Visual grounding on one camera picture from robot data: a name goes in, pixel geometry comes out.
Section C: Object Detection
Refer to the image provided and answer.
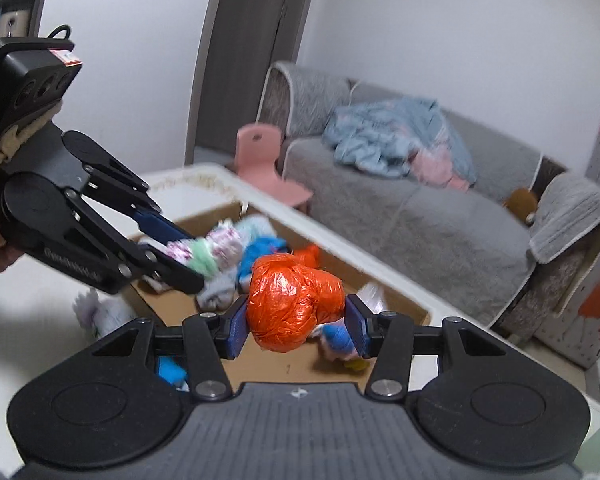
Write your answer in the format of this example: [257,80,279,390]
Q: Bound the bubble wrap teal tie bundle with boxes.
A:
[234,214,277,246]

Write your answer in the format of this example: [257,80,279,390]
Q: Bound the pink fluffy blue ball toy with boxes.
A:
[310,318,370,372]

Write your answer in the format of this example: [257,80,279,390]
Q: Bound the grey door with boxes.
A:
[185,0,311,165]

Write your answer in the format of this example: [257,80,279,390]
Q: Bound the orange plastic bag bundle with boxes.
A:
[292,244,321,269]

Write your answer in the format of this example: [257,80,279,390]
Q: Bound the grey sofa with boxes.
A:
[257,61,591,338]

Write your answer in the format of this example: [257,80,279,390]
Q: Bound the blue sock roll pink tie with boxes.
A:
[237,236,292,291]

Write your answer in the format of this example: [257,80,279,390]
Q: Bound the brown cardboard box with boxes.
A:
[116,200,432,394]

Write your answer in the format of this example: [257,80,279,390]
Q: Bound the pink blanket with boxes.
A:
[410,148,469,192]

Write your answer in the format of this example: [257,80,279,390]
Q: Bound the white sock bundle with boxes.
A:
[140,236,171,294]

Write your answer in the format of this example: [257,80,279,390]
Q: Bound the blue sock roll rope tie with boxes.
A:
[156,356,189,391]

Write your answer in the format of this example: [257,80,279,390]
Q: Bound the brown plush toy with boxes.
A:
[503,188,539,226]

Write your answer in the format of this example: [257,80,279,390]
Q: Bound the white patterned paper bundle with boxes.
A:
[356,282,389,314]

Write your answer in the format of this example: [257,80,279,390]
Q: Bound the light blue blanket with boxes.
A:
[323,96,477,188]

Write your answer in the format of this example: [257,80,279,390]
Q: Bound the pink plastic chair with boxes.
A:
[234,124,313,211]

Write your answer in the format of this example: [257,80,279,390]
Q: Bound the grey sock bundle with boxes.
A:
[196,268,237,312]

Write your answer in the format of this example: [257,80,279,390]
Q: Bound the lilac bubble wrap bundle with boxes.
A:
[72,288,136,339]

